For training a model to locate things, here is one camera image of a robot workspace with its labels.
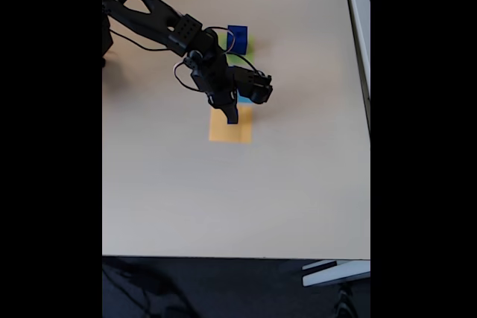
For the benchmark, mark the large blue cube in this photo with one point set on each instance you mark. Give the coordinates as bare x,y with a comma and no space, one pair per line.
240,40

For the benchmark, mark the light blue paper square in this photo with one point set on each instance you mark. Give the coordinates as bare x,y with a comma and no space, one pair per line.
244,100

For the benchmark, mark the orange paper square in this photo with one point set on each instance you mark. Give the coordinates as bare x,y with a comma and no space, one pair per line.
223,132

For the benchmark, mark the green paper square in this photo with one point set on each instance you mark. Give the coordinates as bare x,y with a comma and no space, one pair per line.
250,48

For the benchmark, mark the white side desk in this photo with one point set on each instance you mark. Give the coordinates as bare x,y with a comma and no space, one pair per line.
359,35

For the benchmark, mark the white table leg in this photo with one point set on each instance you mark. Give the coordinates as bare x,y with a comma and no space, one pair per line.
335,275

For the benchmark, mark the black camera box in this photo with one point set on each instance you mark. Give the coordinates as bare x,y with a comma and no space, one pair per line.
257,85

